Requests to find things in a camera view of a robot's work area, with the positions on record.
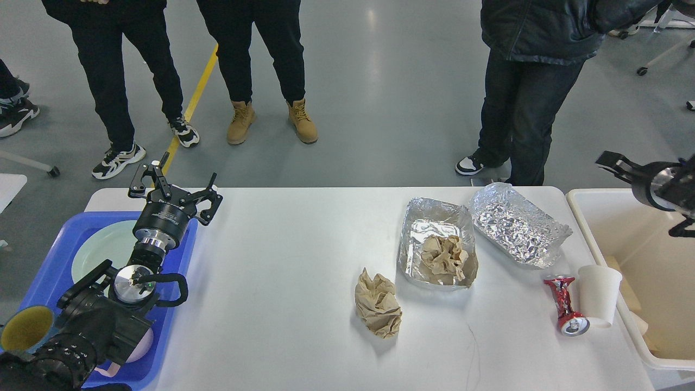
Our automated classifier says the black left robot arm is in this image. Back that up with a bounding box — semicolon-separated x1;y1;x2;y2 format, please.
2;153;223;390

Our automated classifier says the person in background with sneakers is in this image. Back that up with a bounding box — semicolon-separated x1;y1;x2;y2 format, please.
1;61;40;138

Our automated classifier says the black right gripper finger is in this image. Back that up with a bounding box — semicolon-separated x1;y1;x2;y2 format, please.
595;150;641;180

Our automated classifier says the beige plastic bin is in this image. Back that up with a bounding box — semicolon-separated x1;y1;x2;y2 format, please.
566;188;694;371

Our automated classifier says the person in black at left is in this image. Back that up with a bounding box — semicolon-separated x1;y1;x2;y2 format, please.
42;1;200;180

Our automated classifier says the aluminium foil tray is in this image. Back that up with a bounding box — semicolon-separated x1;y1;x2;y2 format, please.
397;198;478;291

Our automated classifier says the pink mug maroon inside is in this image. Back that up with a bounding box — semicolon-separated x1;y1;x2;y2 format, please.
94;327;154;377

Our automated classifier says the crumpled brown paper ball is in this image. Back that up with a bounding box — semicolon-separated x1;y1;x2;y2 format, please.
355;269;402;339

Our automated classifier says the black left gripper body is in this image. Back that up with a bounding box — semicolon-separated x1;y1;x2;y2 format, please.
132;190;198;251

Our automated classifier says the person in black puffer jacket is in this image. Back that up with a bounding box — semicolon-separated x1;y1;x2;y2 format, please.
455;1;658;186

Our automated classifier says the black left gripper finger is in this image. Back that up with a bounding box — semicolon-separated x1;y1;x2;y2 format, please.
128;153;172;200
193;172;224;226

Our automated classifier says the person with tan boots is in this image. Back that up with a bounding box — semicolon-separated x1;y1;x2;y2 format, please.
195;0;319;146

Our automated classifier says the crushed red soda can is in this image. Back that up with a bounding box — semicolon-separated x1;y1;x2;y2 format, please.
543;275;590;337

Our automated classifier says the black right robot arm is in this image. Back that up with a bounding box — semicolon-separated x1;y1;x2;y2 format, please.
595;151;694;238

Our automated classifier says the brown paper bag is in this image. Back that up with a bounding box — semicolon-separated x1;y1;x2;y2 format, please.
604;256;642;313

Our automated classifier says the white side table corner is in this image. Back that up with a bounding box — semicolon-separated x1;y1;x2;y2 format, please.
0;173;28;213

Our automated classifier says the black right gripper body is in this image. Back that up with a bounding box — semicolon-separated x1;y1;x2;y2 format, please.
633;161;681;211

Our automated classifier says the teal mug yellow inside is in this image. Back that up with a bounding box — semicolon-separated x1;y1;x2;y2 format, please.
1;305;56;354

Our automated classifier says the crumpled aluminium foil sheet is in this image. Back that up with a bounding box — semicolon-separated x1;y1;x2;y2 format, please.
469;182;573;269

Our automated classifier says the mint green plate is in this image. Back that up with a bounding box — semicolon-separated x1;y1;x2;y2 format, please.
71;220;136;283

